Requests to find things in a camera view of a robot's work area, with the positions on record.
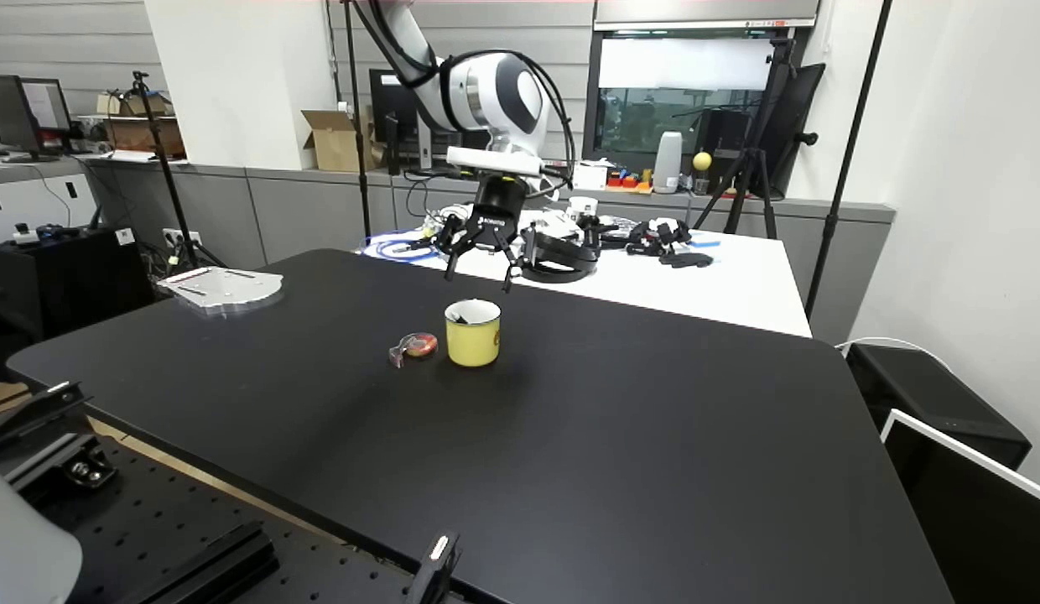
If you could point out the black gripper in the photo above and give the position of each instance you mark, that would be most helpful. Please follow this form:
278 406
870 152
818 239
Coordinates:
500 212

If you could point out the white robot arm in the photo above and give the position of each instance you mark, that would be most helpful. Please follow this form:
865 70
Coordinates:
488 95

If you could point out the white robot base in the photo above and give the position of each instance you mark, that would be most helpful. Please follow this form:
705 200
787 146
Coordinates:
21 547

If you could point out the yellow mug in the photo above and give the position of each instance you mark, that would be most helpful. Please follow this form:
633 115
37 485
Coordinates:
474 341

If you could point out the black round bag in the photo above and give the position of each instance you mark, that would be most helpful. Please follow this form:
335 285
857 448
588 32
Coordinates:
559 255

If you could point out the white plastic device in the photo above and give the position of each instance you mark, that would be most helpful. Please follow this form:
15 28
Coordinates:
569 218

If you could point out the small red round trinket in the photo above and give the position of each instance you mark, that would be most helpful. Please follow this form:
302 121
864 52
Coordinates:
418 342

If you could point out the small white box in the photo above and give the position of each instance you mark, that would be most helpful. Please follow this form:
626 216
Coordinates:
592 177

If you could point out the black computer tower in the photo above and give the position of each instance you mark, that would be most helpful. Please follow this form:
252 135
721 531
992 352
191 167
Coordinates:
395 118

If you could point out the red orange small items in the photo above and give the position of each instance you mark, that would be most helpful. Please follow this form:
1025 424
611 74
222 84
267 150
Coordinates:
633 180

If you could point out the thin black pole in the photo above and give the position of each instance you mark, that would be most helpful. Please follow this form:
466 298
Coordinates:
850 154
358 135

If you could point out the black headset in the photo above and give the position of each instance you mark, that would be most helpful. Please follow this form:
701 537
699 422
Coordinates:
666 241

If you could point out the small open cardboard box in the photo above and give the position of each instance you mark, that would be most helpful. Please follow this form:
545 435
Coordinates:
332 141

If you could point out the white canister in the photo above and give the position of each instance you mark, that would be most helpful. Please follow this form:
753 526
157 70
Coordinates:
667 161

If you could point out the grey counter cabinet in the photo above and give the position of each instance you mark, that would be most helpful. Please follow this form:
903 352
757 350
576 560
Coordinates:
272 207

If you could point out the yellow ball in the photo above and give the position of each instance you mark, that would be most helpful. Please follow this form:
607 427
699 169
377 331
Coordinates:
701 161

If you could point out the white side table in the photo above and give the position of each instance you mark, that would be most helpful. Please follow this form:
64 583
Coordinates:
743 288

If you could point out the silver metal plate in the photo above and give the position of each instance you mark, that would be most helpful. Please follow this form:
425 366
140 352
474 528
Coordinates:
222 288

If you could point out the black light stand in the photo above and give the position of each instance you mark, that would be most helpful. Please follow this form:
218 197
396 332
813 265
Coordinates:
161 169

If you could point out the black perforated breadboard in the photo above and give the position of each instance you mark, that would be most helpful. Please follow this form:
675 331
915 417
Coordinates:
173 526

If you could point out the black storage cabinet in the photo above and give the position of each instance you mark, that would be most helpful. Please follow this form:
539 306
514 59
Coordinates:
60 288

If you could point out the black low cabinet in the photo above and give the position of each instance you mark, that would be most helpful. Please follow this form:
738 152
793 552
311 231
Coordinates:
935 390

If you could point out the dark computer monitor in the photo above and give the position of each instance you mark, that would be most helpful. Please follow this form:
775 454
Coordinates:
21 111

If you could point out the white framed panel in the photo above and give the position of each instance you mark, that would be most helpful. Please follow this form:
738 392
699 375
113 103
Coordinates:
978 526

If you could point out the glass fronted wall cabinet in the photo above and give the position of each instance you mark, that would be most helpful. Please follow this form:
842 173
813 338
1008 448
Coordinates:
699 87

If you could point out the black camera tripod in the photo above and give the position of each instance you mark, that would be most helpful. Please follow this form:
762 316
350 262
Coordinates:
758 135

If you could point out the black aluminium extrusion rail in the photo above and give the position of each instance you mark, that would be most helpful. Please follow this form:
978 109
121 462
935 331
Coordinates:
213 565

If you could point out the corner bracket with screws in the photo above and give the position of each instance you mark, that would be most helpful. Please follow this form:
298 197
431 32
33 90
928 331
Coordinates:
88 470

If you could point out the wide black extrusion rail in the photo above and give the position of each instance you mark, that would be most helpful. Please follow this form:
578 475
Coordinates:
33 430

